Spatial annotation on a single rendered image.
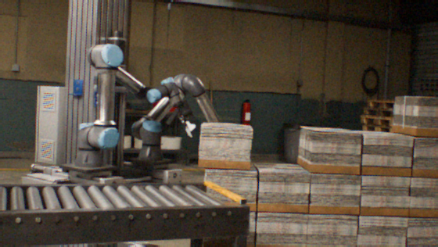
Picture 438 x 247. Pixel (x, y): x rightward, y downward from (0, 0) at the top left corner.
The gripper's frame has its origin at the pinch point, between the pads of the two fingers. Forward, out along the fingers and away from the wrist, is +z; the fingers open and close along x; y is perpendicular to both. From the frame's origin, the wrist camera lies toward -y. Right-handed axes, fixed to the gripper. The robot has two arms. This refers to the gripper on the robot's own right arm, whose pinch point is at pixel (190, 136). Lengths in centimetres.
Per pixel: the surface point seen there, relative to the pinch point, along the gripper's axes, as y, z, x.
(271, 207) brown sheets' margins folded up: 23, 54, -19
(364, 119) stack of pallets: 271, 151, 610
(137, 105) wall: -78, -49, 627
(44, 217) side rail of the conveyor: -54, -5, -123
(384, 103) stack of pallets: 306, 135, 578
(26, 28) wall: -180, -240, 576
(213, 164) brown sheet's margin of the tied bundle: 5.2, 18.5, -18.4
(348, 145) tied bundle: 77, 43, -19
